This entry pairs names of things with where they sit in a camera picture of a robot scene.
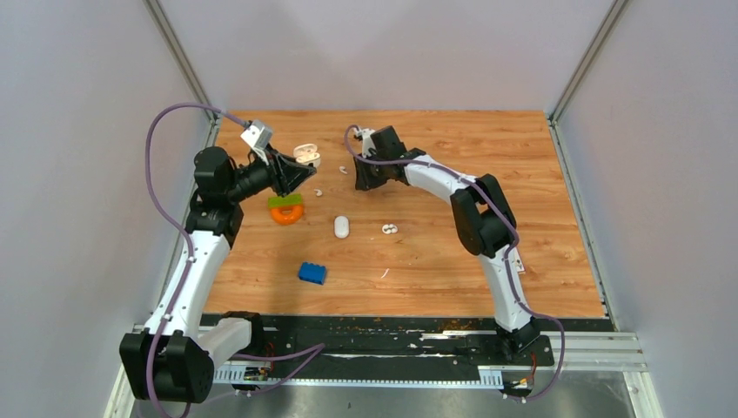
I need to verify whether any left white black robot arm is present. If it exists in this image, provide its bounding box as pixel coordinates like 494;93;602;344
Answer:
119;146;317;404

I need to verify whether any white oval pill case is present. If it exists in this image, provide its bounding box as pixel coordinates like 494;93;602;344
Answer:
333;215;350;239

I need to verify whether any white earbud charging case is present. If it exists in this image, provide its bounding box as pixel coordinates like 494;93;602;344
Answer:
292;143;321;168

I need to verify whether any green toy block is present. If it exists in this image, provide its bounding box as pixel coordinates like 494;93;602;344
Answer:
267;193;304;209

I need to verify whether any aluminium rail frame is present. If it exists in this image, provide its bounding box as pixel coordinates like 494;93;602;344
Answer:
104;331;664;418

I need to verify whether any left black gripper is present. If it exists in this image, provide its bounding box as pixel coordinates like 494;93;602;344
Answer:
225;143;317;203

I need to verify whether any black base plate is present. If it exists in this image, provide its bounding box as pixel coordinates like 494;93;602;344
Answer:
198;313;615;383

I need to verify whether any white eartips cluster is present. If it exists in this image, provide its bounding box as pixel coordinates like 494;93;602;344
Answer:
381;224;399;234

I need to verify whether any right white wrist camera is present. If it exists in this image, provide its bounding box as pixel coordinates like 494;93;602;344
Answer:
354;128;376;158

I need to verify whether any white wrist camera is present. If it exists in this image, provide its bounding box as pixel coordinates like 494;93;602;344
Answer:
354;128;376;158
240;120;273;165

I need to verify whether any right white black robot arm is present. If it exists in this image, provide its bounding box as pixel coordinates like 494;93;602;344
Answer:
344;125;540;364

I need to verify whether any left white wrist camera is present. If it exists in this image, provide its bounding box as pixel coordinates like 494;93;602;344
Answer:
240;120;273;165

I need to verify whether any red card box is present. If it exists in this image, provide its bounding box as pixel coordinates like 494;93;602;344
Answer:
511;248;526;274

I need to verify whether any blue toy brick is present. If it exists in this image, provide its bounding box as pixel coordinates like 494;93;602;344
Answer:
298;262;327;286

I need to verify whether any orange toy ring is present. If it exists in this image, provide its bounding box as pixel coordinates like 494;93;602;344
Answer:
270;205;305;226

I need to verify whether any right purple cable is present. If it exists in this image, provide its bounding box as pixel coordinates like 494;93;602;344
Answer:
344;125;567;403

